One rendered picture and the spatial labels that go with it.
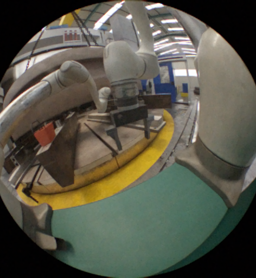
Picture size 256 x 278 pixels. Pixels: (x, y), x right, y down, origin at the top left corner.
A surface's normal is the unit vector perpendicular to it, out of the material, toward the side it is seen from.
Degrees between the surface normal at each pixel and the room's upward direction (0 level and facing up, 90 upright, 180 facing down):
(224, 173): 85
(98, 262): 0
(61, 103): 90
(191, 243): 0
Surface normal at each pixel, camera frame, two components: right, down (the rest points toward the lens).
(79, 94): 0.57, 0.33
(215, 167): -0.91, 0.26
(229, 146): -0.86, 0.46
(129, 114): 0.39, 0.41
